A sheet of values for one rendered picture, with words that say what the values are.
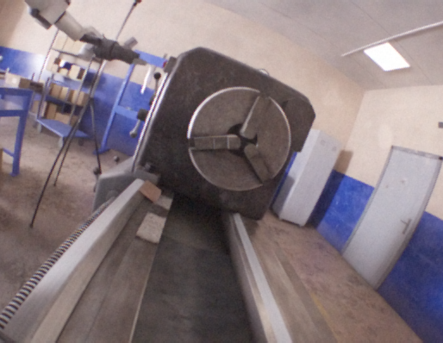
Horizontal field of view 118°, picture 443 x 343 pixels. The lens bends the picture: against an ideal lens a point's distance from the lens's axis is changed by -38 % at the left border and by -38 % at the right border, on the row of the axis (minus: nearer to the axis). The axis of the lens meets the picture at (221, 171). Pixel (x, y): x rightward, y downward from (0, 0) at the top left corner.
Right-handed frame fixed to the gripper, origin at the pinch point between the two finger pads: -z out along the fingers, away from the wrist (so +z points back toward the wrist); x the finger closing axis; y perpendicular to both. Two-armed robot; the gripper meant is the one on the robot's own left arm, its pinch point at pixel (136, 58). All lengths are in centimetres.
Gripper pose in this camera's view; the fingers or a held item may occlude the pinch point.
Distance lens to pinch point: 89.7
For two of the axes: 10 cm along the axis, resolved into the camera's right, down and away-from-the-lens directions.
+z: -9.2, -3.6, -1.7
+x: 0.9, 2.3, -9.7
